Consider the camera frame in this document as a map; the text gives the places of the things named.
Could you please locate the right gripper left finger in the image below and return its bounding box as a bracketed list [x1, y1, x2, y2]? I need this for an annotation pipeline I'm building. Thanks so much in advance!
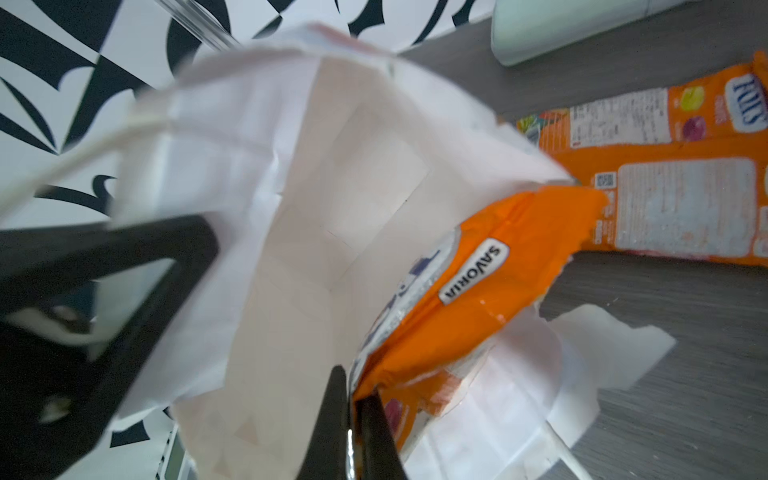
[296, 365, 349, 480]

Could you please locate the cartoon animal paper bag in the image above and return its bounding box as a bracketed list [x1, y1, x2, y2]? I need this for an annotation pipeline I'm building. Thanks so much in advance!
[1, 24, 675, 479]

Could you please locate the orange snack packet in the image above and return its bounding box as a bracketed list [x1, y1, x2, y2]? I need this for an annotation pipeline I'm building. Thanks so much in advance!
[516, 51, 767, 266]
[350, 186, 608, 455]

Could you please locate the white digital scale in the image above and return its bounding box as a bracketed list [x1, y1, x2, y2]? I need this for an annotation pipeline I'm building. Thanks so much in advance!
[155, 425, 198, 480]

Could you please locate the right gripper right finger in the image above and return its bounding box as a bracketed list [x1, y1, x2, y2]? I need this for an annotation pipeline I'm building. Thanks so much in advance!
[355, 392, 407, 480]

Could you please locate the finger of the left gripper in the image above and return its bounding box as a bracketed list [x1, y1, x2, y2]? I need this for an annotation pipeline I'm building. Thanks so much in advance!
[1, 215, 219, 479]

